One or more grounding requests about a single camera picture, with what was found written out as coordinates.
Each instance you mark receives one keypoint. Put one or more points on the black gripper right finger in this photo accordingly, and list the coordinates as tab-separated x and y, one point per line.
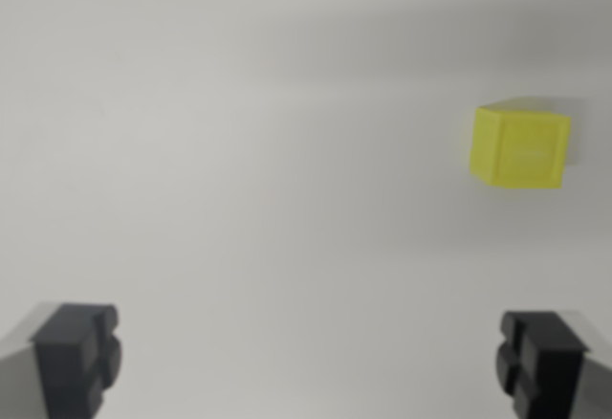
550	371

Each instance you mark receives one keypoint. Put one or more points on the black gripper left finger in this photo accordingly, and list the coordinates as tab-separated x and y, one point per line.
67	366

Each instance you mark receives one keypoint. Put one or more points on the yellow cube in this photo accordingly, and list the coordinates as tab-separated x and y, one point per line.
521	148

